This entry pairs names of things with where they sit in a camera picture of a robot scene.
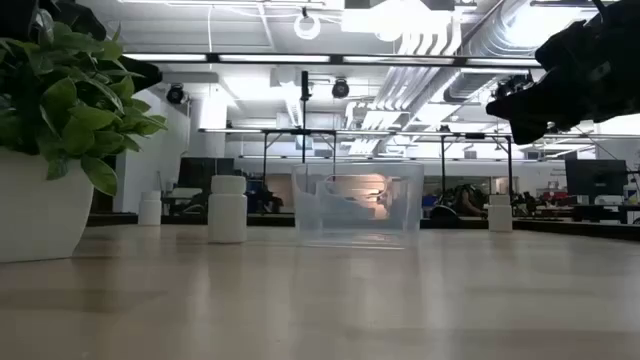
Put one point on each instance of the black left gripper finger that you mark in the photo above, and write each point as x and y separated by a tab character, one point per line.
150	84
147	69

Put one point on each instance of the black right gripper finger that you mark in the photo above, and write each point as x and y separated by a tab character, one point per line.
535	127
535	100

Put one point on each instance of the white pill bottle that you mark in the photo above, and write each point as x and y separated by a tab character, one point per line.
227	215
500	217
150	212

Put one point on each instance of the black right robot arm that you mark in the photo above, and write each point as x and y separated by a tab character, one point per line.
627	25

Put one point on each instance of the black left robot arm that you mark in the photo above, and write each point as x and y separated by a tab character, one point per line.
15	15

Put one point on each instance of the clear plastic basket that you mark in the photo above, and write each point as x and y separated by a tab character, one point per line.
310	220

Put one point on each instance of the black round ceiling fixture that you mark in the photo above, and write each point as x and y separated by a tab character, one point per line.
340	88
175	94

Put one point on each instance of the black computer monitor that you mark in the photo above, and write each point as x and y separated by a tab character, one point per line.
595	177
205	172

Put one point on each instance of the green plant in white pot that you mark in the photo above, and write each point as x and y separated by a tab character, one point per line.
60	100

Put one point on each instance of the person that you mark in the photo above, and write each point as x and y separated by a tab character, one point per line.
467	200

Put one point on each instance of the black office chair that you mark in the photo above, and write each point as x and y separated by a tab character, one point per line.
442	213

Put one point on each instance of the black tripod stand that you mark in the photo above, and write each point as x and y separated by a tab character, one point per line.
304	125

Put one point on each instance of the black beam with light strips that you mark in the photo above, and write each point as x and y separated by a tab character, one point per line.
335	59

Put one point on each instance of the silver ventilation duct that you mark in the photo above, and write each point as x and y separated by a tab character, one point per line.
500	30

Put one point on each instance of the black background rig frame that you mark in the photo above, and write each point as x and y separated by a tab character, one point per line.
265	155
443	165

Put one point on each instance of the black aluminium table frame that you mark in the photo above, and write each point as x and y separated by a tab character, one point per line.
270	220

